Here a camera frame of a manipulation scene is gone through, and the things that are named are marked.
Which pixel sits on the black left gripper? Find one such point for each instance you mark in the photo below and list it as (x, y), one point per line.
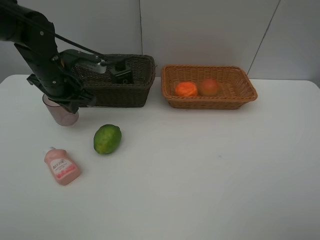
(54, 77)

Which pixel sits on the translucent purple plastic cup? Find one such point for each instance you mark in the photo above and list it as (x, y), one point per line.
(61, 116)

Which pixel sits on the black men's lotion bottle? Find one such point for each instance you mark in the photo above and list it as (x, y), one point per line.
(121, 73)

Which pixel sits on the pink detergent bottle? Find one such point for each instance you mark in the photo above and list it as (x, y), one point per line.
(62, 167)

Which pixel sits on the orange tangerine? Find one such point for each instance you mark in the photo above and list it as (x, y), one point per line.
(186, 89)

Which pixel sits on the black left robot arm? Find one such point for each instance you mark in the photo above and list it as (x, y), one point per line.
(33, 35)

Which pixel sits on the dark brown wicker basket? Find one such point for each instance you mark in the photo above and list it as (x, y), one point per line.
(109, 94)

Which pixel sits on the green lime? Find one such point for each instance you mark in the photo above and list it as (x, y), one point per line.
(107, 139)

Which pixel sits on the tan wicker basket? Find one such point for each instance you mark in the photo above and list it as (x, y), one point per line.
(235, 88)

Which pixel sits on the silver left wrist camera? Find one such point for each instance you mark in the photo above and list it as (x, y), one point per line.
(99, 67)

